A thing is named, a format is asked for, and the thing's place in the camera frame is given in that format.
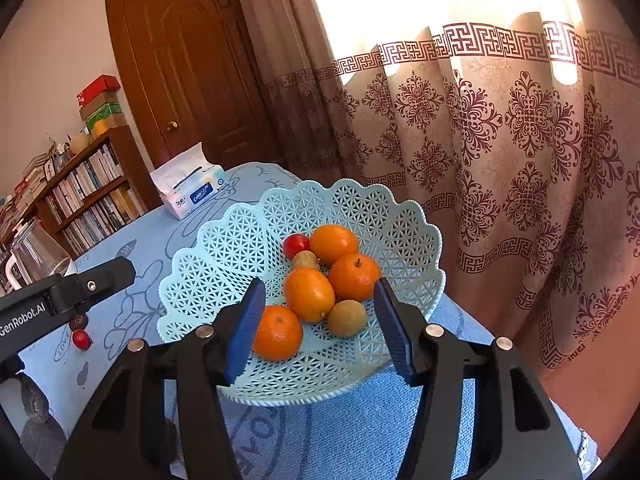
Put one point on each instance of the glass kettle white handle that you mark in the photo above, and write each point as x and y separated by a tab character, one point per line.
36	255

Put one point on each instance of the blue patterned tablecloth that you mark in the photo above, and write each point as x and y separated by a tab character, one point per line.
338	411

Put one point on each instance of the beige patterned curtain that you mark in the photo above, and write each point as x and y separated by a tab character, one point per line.
513	123

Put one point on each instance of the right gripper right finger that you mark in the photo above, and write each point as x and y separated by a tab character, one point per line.
517	434

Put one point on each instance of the green box on shelf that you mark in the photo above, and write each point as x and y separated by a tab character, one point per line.
104	111

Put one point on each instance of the orange mandarin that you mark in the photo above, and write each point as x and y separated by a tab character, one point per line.
279	334
332	241
353	277
309	294

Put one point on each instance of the tan longan fruit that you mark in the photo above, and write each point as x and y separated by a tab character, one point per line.
347	318
305	259

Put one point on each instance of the red box on shelf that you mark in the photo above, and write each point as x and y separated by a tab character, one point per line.
102	83

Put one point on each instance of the light blue lattice basket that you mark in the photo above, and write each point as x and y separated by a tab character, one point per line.
263	241

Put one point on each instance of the brown wooden door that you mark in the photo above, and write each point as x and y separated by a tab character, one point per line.
190	76

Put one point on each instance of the white tissue box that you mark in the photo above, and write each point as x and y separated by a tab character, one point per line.
188	181

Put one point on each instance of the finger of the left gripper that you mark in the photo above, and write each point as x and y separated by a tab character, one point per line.
79	292

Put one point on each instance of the dark water chestnut far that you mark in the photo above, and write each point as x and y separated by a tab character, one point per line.
79	322

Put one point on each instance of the wooden bookshelf with books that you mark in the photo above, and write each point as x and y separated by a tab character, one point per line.
99	192

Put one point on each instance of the red cherry tomato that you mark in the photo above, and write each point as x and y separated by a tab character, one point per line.
81	340
294	244

